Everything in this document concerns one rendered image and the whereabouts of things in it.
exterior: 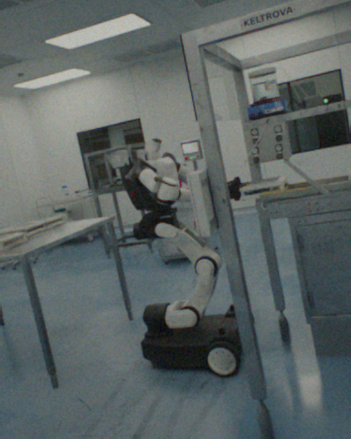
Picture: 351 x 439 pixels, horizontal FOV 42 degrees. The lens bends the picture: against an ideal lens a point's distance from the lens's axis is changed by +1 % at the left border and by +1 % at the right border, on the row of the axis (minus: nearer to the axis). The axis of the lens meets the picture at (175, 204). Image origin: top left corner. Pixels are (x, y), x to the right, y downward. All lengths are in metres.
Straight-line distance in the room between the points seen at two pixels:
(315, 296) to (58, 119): 7.13
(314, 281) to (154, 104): 6.05
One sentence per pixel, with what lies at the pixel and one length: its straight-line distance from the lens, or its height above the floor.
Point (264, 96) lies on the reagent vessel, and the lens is 2.57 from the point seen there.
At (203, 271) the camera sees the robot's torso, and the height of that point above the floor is 0.57.
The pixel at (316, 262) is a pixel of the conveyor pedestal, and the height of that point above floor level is 0.56.
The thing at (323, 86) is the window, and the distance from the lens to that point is 7.79.
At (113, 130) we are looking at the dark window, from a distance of 8.58.
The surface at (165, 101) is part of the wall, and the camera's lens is 8.21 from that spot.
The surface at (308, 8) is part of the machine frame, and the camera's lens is 1.86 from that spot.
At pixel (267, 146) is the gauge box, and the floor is 1.23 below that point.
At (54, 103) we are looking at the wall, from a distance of 9.15.
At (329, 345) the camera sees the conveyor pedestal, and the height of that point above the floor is 0.07.
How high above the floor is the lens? 1.32
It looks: 7 degrees down
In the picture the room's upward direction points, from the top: 12 degrees counter-clockwise
